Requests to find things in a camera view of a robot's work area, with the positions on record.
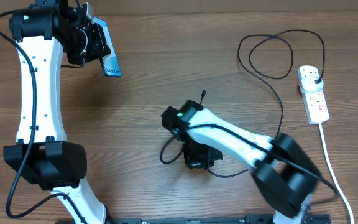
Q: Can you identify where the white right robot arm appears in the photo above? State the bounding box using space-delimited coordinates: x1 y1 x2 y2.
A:
161 100 320 223

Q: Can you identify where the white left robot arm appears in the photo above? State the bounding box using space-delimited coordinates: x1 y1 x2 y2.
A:
3 1 116 223

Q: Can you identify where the black USB charging cable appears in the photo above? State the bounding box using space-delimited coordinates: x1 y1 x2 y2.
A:
199 29 326 179

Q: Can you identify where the white charger plug adapter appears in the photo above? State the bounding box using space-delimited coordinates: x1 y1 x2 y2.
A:
300 77 324 94

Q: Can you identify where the Samsung Galaxy smartphone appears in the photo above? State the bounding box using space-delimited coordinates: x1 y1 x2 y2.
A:
92 17 122 77

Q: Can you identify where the white power strip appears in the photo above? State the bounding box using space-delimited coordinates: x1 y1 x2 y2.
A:
297 65 329 124

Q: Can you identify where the white power strip cord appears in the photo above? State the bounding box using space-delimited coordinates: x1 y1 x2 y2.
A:
317 123 355 224

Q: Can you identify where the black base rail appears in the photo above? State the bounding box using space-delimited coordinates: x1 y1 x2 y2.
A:
54 213 332 224

